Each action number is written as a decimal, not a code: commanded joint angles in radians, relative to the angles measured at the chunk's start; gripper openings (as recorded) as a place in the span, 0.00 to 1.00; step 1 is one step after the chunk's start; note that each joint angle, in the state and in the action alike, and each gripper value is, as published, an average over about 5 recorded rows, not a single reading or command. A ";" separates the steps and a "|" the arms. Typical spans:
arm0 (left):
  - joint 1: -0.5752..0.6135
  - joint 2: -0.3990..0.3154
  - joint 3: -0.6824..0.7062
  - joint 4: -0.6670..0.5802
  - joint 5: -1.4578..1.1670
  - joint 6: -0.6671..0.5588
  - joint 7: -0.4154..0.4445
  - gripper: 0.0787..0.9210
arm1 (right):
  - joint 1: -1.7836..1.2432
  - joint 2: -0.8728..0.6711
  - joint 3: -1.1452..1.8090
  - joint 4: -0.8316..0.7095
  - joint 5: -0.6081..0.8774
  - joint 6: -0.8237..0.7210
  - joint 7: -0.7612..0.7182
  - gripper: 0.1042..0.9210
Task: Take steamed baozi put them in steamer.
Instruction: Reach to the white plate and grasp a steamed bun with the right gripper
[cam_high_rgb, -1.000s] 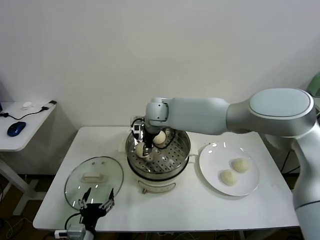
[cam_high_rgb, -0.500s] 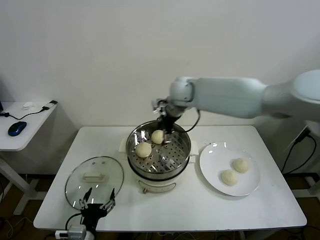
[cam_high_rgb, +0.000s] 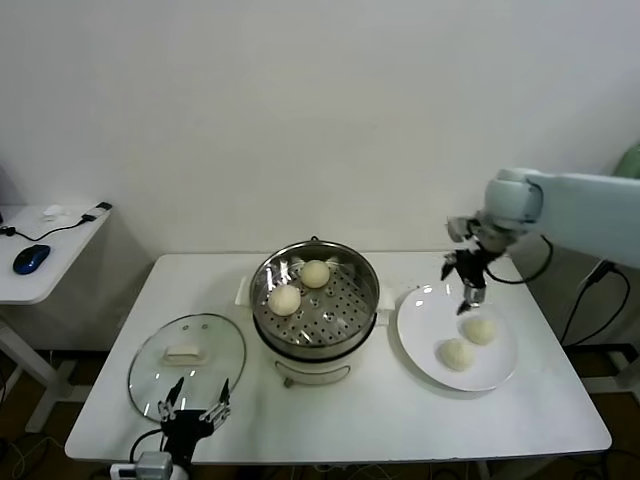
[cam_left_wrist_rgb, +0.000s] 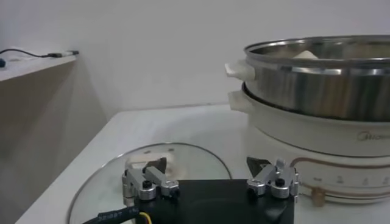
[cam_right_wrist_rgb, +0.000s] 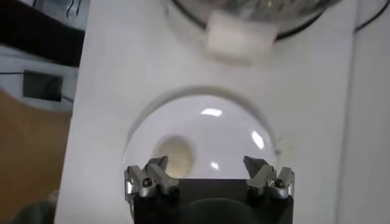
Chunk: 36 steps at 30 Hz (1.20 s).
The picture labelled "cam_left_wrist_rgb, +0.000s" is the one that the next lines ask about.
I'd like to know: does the white side desk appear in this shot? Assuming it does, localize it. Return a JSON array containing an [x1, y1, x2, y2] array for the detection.
[[0, 47, 80, 83]]

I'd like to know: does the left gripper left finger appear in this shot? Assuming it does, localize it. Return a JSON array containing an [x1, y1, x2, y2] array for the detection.
[[121, 156, 180, 208]]

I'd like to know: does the glass pot lid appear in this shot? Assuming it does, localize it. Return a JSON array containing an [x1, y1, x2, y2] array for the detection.
[[67, 142, 233, 224]]

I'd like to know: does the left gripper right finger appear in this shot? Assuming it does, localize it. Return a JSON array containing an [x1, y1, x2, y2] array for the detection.
[[246, 156, 301, 200]]

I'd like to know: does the white steamed baozi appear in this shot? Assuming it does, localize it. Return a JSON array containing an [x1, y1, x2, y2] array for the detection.
[[292, 50, 319, 60]]

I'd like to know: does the black white usb adapter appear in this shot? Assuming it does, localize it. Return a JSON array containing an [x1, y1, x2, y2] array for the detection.
[[45, 50, 80, 58]]

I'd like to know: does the white electric cooker base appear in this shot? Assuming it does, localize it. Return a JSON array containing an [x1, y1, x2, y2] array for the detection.
[[227, 82, 390, 208]]

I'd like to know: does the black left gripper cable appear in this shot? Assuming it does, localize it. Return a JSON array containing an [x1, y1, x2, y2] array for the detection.
[[82, 206, 153, 224]]

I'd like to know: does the thin black desk cable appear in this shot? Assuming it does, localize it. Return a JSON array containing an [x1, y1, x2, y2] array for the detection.
[[0, 47, 51, 59]]

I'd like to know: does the steel steamer basket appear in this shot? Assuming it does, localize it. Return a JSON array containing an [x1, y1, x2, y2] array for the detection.
[[224, 34, 390, 122]]

